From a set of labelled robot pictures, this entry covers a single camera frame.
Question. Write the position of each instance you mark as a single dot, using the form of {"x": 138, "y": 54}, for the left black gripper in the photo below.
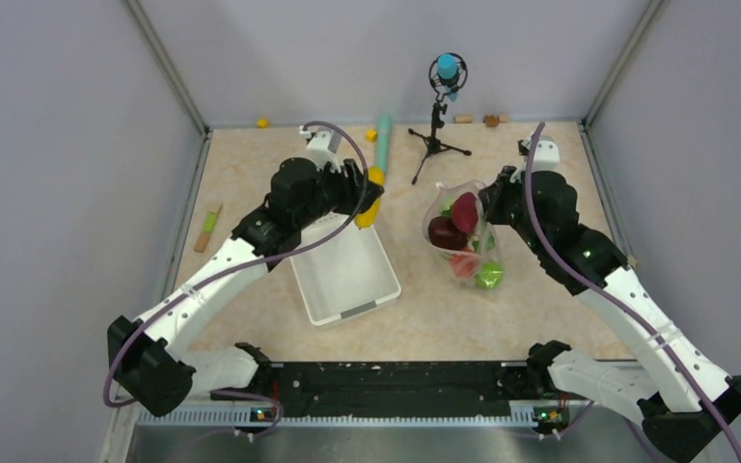
{"x": 352, "y": 186}

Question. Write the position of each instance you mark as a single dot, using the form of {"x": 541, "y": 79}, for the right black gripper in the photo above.
{"x": 493, "y": 195}

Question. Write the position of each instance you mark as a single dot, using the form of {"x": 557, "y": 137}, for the yellow toy banana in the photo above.
{"x": 376, "y": 177}

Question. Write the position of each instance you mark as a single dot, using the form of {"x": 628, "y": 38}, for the dark red toy vegetable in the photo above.
{"x": 464, "y": 213}

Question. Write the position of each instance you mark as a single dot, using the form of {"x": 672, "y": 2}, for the clear pink zip top bag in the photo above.
{"x": 446, "y": 195}

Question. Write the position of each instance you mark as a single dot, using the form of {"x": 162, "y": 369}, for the dark purple toy mangosteen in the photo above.
{"x": 443, "y": 234}

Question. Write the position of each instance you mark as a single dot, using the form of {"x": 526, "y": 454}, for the green toy apple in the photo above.
{"x": 490, "y": 275}

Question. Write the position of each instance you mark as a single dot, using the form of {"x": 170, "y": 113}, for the red toy apple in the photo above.
{"x": 465, "y": 266}

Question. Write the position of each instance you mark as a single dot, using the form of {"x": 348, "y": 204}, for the green toy napa cabbage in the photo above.
{"x": 480, "y": 244}

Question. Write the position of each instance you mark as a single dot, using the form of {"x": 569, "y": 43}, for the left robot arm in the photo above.
{"x": 148, "y": 355}

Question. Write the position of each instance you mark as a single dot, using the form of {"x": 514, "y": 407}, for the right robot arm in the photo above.
{"x": 679, "y": 398}

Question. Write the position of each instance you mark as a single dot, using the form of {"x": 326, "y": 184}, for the teal cylindrical toy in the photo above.
{"x": 384, "y": 129}

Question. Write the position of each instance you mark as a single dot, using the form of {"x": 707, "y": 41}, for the white perforated plastic basket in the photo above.
{"x": 347, "y": 276}

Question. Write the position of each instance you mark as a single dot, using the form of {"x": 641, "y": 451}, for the brown wooden block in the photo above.
{"x": 493, "y": 121}

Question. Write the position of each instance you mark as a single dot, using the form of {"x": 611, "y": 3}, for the black tripod microphone stand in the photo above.
{"x": 433, "y": 145}

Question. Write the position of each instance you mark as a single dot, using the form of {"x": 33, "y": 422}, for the green and wood toy knife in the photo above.
{"x": 207, "y": 228}

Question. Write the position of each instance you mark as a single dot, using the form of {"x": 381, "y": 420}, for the blue microphone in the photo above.
{"x": 447, "y": 75}

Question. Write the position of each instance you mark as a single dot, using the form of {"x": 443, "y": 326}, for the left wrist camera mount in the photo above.
{"x": 321, "y": 148}

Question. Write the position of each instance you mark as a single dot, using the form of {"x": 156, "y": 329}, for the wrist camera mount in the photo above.
{"x": 321, "y": 148}
{"x": 547, "y": 154}

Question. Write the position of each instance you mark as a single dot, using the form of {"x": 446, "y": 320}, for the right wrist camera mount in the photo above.
{"x": 547, "y": 154}

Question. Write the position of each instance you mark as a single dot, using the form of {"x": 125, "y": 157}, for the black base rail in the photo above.
{"x": 402, "y": 389}

